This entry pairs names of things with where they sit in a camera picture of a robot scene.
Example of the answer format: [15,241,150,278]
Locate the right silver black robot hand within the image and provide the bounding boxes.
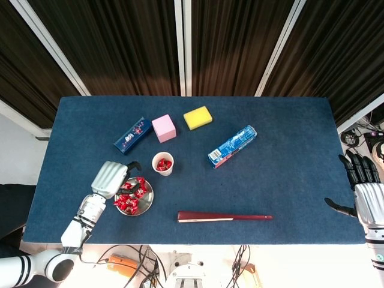
[324,149,384,232]

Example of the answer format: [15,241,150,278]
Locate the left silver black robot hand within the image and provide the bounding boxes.
[91,160,142,200]

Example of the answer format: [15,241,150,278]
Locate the white silver robot base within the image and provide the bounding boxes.
[164,250,208,288]

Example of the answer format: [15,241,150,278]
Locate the silver metal plate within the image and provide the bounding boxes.
[114,176,154,217]

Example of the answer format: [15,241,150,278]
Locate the white paper cup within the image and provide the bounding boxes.
[151,151,175,177]

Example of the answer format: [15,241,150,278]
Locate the dark blue long box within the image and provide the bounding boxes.
[113,116,153,156]

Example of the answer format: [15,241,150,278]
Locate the white round device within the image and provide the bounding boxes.
[371,140,384,166]

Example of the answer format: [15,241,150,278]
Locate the small black box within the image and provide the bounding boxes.
[363,131,379,148]

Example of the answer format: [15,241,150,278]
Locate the pink cube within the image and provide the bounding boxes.
[151,113,178,143]

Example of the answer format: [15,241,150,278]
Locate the orange power box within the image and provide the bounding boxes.
[107,253,139,278]

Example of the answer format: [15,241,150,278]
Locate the blue felt tablecloth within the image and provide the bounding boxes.
[23,95,367,245]

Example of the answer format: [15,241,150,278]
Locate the red folded fan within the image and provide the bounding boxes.
[177,211,274,224]

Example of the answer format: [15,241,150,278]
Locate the yellow sponge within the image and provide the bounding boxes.
[183,105,214,131]

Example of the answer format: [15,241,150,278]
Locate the light blue toothpaste box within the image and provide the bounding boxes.
[208,124,258,169]

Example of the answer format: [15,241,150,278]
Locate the dark brown pleated curtain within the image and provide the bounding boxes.
[0,0,80,128]
[263,0,384,127]
[28,0,181,97]
[191,0,296,97]

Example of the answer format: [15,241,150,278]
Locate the tan wooden piece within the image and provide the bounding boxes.
[239,263,263,288]

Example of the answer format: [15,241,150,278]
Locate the black floor cables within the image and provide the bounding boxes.
[340,118,380,178]

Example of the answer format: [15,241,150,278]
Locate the black cable bundle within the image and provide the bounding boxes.
[92,244,167,288]
[226,244,251,288]

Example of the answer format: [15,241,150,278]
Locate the white partition frame post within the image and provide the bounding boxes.
[336,92,384,135]
[0,98,52,140]
[254,0,307,97]
[8,0,92,97]

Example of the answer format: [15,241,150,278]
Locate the white double frame post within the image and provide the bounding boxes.
[173,0,193,97]

